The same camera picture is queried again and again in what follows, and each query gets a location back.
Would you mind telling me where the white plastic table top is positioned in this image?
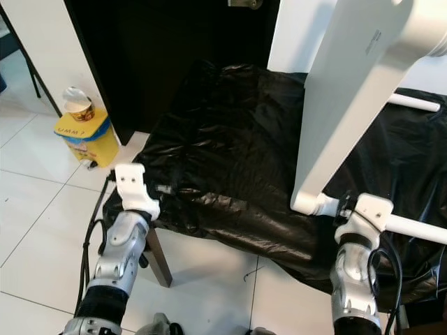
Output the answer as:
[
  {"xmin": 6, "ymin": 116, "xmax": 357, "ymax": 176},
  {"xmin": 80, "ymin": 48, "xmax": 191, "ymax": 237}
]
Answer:
[{"xmin": 290, "ymin": 0, "xmax": 447, "ymax": 216}]

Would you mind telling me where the black plastic table cover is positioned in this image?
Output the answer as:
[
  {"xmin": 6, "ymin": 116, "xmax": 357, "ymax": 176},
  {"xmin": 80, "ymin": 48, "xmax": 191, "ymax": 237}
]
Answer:
[{"xmin": 105, "ymin": 59, "xmax": 447, "ymax": 312}]

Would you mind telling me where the yellow blue cardboard box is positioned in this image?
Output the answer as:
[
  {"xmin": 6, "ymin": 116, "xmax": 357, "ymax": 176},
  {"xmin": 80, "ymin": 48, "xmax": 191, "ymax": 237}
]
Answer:
[{"xmin": 54, "ymin": 112, "xmax": 119, "ymax": 169}]

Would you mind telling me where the instant noodle cup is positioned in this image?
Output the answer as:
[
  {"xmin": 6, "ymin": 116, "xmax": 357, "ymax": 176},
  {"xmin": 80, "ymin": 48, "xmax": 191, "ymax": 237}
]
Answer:
[{"xmin": 61, "ymin": 86, "xmax": 96, "ymax": 121}]

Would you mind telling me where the dark grey robot left foot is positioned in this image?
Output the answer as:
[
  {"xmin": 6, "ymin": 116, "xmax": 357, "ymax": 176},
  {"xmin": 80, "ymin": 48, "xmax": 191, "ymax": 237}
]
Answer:
[{"xmin": 136, "ymin": 313, "xmax": 183, "ymax": 335}]

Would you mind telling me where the black door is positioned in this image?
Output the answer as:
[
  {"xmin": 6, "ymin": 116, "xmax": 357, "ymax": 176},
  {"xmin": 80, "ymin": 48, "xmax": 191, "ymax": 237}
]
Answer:
[{"xmin": 63, "ymin": 0, "xmax": 282, "ymax": 144}]

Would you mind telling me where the thin black rod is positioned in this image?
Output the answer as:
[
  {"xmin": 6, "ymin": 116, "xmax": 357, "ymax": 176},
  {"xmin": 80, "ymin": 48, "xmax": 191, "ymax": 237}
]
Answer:
[{"xmin": 0, "ymin": 7, "xmax": 61, "ymax": 117}]

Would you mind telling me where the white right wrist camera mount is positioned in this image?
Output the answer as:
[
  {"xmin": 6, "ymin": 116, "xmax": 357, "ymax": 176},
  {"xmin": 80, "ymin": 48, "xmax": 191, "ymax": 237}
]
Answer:
[{"xmin": 334, "ymin": 193, "xmax": 395, "ymax": 244}]

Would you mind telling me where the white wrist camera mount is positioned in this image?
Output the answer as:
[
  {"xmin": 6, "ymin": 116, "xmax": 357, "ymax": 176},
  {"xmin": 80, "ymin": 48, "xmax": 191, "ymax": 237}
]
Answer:
[
  {"xmin": 114, "ymin": 163, "xmax": 162, "ymax": 221},
  {"xmin": 334, "ymin": 193, "xmax": 395, "ymax": 244}
]

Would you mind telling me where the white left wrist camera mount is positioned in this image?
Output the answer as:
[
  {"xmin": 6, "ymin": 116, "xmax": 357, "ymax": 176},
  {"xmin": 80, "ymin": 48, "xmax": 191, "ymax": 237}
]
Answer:
[{"xmin": 114, "ymin": 163, "xmax": 162, "ymax": 221}]

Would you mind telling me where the metal door handle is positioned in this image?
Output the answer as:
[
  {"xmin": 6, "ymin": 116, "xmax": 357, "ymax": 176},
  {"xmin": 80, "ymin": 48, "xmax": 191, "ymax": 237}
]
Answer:
[{"xmin": 228, "ymin": 0, "xmax": 264, "ymax": 10}]

